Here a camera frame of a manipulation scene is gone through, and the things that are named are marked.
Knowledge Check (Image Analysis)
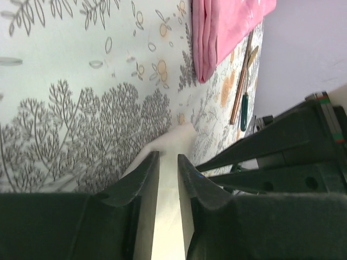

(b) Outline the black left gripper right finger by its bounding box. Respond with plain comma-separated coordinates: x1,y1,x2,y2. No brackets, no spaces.
177,154,346,259

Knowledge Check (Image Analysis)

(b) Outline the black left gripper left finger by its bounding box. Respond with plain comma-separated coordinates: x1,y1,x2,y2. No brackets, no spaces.
1,152,159,259

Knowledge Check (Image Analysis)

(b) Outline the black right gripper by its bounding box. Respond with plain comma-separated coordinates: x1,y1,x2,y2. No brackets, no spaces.
197,92,346,194

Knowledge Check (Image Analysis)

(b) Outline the white cloth napkin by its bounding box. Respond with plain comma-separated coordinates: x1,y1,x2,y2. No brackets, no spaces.
124,122,197,259

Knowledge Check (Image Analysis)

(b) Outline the rose gold knife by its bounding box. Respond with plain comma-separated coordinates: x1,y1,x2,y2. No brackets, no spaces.
229,30,254,125

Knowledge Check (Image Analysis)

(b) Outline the pink floral placemat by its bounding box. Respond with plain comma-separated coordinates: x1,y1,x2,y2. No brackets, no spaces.
191,0,277,83

